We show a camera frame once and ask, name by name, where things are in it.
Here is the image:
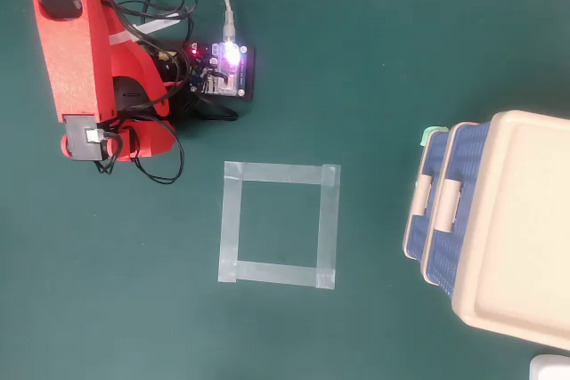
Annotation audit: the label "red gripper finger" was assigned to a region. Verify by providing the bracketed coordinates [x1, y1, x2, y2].
[132, 117, 178, 157]
[113, 123, 140, 162]

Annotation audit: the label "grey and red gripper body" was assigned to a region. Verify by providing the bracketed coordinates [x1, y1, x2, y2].
[61, 114, 110, 163]

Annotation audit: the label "blue wicker-pattern drawer green-tipped handle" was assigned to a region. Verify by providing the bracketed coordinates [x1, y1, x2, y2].
[403, 128, 447, 262]

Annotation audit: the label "beige plastic drawer cabinet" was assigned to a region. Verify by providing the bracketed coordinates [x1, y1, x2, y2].
[403, 109, 570, 352]

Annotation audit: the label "controller circuit board with LED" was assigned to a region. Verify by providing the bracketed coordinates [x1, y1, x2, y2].
[189, 40, 250, 99]

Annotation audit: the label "white zip tie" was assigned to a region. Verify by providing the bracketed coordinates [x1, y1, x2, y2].
[108, 18, 180, 48]

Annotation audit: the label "translucent tape strip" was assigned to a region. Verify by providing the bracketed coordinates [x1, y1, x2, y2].
[224, 160, 342, 188]
[217, 161, 244, 284]
[217, 259, 336, 290]
[314, 164, 342, 290]

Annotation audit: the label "green tape piece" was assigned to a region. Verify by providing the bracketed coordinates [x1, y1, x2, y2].
[420, 125, 449, 148]

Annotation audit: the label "white box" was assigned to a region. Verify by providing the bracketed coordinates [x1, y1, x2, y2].
[528, 354, 570, 380]

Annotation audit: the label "thin black servo wires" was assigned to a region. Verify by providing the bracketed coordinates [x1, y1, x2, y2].
[95, 124, 185, 184]

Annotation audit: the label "grey USB cable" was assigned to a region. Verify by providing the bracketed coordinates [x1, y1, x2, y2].
[0, 0, 240, 50]

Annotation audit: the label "blue wicker-pattern drawer plain handle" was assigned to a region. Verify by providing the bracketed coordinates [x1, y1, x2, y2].
[426, 120, 493, 299]

